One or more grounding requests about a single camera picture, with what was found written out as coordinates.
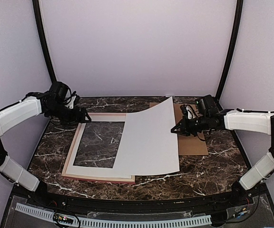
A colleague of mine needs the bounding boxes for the black corner post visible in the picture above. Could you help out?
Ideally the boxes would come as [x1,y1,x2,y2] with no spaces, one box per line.
[32,0,57,84]
[215,0,244,101]

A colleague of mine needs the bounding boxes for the white slotted cable duct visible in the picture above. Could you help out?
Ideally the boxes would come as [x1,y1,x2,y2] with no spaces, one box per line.
[15,203,212,228]

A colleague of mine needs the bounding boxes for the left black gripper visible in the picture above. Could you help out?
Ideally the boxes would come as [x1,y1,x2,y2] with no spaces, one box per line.
[47,102,92,127]

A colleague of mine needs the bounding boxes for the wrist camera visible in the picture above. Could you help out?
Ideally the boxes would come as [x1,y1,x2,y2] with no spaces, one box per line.
[49,81,80,109]
[179,94,220,119]

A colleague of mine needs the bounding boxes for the clear acrylic sheet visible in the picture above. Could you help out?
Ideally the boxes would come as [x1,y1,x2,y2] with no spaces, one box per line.
[73,122,125,168]

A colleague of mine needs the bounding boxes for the brown cardboard backing board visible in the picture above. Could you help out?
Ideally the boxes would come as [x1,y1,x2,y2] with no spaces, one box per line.
[149,102,208,156]

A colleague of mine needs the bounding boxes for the landscape photo print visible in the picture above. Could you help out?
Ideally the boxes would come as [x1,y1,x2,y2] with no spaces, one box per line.
[112,96,180,177]

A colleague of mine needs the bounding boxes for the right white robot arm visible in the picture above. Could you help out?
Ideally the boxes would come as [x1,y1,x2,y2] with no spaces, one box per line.
[171,109,274,206]

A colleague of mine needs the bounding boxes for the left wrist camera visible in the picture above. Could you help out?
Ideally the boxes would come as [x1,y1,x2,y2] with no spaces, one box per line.
[49,81,80,109]

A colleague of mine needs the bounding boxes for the pink wooden picture frame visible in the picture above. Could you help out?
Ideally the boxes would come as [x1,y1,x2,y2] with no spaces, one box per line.
[61,113,136,185]

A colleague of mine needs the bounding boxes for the left black corner post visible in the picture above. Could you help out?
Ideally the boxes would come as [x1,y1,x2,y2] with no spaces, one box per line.
[32,0,57,84]

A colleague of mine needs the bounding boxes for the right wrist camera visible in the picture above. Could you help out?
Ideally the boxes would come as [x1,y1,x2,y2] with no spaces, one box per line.
[179,94,220,119]

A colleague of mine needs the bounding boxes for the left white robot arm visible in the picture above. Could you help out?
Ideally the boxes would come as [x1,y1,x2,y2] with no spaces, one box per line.
[0,92,91,207]

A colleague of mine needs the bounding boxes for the right black corner post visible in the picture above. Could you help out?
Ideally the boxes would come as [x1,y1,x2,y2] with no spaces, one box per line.
[215,0,244,101]

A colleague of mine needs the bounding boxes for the black front rail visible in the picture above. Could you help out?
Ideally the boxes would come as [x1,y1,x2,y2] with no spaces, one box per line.
[8,182,269,214]

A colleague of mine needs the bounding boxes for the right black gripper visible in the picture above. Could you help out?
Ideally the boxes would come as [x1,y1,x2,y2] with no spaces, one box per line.
[171,114,209,137]

